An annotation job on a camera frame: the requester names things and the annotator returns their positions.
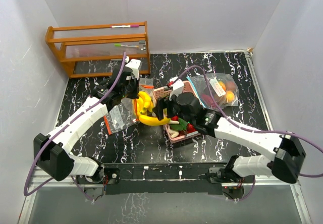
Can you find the red zipper clear bag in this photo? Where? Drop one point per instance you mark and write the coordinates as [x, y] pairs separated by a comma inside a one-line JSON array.
[[145, 84], [120, 117]]

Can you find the red strawberry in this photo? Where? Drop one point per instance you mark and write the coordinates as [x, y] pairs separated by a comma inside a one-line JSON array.
[[190, 128]]

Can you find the green cap marker pen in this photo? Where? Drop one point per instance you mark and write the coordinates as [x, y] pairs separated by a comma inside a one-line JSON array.
[[123, 45]]

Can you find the blue zipper clear bag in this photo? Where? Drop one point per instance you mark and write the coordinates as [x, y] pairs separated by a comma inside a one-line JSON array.
[[217, 87]]

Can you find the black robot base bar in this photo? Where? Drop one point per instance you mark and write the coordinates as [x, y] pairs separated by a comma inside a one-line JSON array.
[[124, 178]]

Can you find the grey staples block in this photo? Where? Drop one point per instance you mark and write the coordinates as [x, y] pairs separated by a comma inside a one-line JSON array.
[[142, 42]]

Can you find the wooden shelf rack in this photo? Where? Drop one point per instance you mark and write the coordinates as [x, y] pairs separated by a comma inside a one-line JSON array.
[[95, 43]]

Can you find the pink plastic basket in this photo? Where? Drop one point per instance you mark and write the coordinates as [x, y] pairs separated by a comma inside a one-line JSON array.
[[163, 92]]

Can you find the yellow orange fruit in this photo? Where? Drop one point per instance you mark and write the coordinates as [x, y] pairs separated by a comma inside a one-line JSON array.
[[230, 96]]

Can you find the red apple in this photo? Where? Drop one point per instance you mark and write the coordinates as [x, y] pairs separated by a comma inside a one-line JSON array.
[[231, 85]]

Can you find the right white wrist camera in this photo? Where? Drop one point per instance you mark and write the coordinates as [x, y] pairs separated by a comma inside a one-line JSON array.
[[176, 85]]

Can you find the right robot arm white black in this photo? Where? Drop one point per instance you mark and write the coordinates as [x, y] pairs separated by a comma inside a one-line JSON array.
[[279, 155]]

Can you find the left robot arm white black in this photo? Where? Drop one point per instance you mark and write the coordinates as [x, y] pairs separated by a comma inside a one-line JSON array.
[[52, 151]]

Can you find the yellow banana bunch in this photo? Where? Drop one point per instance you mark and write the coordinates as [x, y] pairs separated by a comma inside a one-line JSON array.
[[144, 103]]

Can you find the purple sweet potato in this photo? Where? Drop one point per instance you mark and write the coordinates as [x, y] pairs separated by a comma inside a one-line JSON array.
[[207, 101]]

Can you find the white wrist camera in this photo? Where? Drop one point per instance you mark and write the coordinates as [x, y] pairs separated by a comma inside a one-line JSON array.
[[176, 85], [135, 66]]

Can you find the pink white marker pen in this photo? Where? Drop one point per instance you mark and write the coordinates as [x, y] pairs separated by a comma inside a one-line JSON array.
[[125, 26]]

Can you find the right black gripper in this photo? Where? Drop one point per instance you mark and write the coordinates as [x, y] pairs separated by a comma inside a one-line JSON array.
[[162, 103]]

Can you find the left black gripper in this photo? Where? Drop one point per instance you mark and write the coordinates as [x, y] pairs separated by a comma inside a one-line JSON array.
[[134, 95]]

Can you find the green leaf vegetable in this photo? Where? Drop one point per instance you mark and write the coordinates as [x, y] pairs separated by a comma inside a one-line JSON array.
[[178, 127]]

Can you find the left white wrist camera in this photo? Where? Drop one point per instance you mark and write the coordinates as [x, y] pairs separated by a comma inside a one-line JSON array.
[[135, 66]]

